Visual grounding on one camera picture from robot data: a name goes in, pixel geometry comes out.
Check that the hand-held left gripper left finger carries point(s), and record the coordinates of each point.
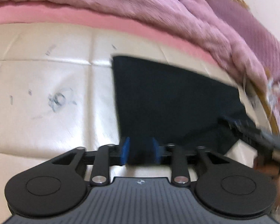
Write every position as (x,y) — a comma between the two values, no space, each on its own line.
(125,150)

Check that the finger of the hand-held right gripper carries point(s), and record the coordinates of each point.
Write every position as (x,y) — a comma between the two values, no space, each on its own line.
(242,127)

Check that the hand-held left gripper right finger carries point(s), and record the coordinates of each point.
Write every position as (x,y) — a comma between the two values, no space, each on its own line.
(155,151)

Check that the black pants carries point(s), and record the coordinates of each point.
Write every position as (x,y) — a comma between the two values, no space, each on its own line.
(165,98)

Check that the person's right hand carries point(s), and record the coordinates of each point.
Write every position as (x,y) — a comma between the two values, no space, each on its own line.
(266,168)

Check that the purple pillow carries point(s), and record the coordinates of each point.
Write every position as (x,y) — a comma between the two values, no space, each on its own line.
(247,28)

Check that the cream leather mattress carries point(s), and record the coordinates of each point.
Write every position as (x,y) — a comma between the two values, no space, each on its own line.
(49,74)

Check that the pink bed sheet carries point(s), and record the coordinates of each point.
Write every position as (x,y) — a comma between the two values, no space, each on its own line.
(60,14)

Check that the brown curved bed rail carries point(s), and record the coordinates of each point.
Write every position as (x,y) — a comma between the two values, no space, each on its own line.
(269,112)

